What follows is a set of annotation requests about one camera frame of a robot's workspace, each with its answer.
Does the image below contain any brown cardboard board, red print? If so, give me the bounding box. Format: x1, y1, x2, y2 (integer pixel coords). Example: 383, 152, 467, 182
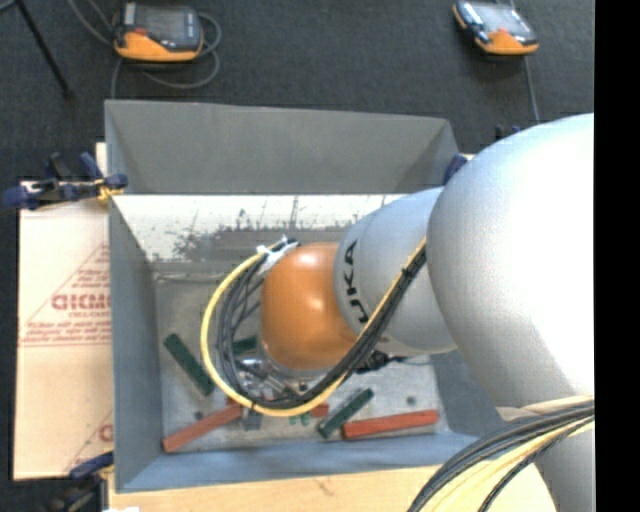
11, 205, 116, 482

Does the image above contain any grey metal bin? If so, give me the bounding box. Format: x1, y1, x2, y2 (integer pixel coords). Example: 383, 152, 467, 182
103, 98, 503, 494

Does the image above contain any black cylinder on white bracket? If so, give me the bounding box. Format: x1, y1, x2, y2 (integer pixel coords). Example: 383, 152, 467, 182
355, 350, 407, 375

